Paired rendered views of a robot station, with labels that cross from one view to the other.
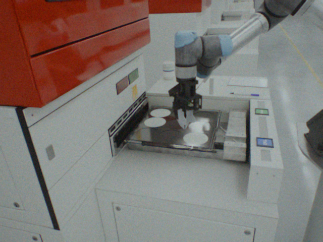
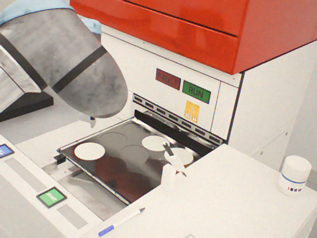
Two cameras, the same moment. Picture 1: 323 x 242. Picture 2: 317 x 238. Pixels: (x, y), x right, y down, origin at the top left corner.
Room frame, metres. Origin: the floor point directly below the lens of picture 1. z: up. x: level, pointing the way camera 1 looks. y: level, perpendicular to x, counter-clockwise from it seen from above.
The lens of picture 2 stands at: (1.52, -0.99, 1.62)
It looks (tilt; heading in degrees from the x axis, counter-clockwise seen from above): 29 degrees down; 111
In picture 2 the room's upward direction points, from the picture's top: 7 degrees clockwise
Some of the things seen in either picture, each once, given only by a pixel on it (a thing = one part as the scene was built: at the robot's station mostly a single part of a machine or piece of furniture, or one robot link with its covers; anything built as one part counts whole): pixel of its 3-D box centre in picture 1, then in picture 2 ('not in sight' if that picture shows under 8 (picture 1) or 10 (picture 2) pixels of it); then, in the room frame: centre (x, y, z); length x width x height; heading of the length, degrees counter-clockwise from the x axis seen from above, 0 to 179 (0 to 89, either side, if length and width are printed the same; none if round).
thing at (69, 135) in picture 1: (109, 114); (143, 85); (0.98, 0.20, 1.02); 0.82 x 0.03 x 0.40; 162
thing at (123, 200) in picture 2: (216, 128); (93, 176); (1.03, -0.24, 0.90); 0.38 x 0.01 x 0.01; 162
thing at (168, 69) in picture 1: (168, 70); (293, 175); (1.59, -0.07, 1.01); 0.07 x 0.07 x 0.10
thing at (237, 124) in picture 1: (235, 134); (73, 199); (1.03, -0.33, 0.87); 0.36 x 0.08 x 0.03; 162
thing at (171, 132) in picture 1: (176, 124); (135, 154); (1.09, -0.07, 0.90); 0.34 x 0.34 x 0.01; 72
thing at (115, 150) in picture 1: (132, 122); (170, 132); (1.14, 0.13, 0.89); 0.44 x 0.02 x 0.10; 162
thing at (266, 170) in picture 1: (261, 141); (27, 194); (0.92, -0.40, 0.89); 0.55 x 0.09 x 0.14; 162
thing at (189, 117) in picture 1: (190, 118); (86, 118); (0.92, -0.11, 1.01); 0.06 x 0.03 x 0.09; 26
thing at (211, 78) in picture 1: (208, 80); (172, 170); (1.29, -0.25, 1.03); 0.06 x 0.04 x 0.13; 72
